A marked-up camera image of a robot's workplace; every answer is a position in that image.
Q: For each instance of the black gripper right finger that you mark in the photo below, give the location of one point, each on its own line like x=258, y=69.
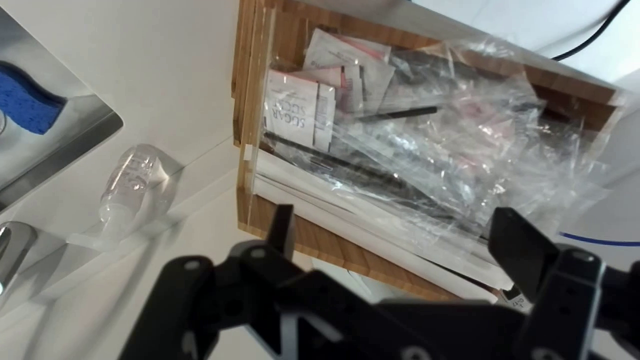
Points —
x=573, y=301

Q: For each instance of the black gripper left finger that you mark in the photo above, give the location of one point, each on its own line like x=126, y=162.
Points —
x=220, y=307

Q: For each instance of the wooden condiment stand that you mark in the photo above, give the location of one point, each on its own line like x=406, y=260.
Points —
x=257, y=66

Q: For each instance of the white paper napkins stack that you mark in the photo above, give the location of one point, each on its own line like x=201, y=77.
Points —
x=372, y=231

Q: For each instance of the clear plastic packets bundle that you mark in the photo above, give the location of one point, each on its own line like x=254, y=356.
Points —
x=492, y=133

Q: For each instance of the white pink paper packets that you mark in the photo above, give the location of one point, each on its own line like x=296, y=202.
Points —
x=293, y=107

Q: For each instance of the stainless steel sink basin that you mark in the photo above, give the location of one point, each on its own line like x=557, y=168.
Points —
x=60, y=153

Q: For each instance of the blue sponge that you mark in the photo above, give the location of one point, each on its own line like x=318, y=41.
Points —
x=27, y=101

